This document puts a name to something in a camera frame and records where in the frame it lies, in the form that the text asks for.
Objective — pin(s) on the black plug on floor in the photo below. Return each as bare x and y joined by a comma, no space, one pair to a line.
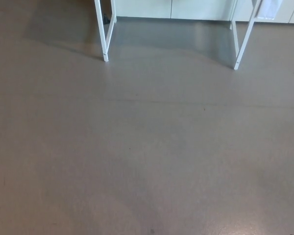
105,19

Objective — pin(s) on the white metal frame table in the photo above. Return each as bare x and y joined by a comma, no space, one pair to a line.
104,36

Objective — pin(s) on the white cabinet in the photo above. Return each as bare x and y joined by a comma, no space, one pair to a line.
198,8

